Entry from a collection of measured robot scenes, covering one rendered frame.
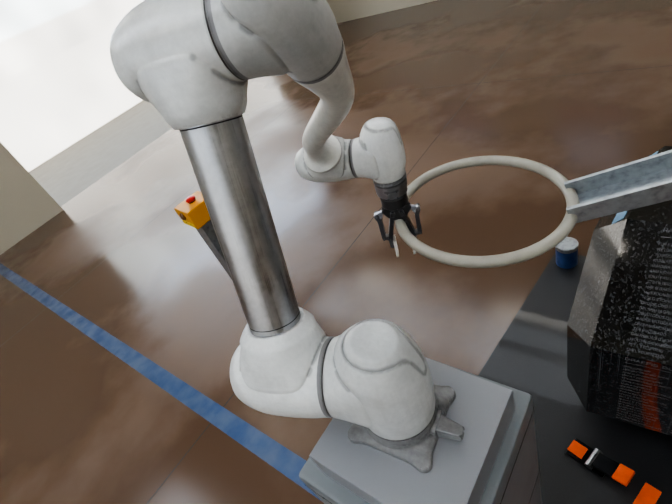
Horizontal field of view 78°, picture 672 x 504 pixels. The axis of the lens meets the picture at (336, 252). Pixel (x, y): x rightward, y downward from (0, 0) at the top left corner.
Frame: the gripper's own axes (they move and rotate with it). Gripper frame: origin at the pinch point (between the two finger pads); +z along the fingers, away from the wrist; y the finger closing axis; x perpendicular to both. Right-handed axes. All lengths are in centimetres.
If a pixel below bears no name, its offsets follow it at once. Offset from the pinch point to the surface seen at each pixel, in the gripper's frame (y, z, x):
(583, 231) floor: 89, 85, 81
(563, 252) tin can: 70, 73, 56
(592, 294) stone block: 49, 16, -16
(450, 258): 11.8, -11.0, -19.9
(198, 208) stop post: -73, -12, 26
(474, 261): 17.2, -10.8, -22.1
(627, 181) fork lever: 58, -12, -4
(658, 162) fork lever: 64, -17, -5
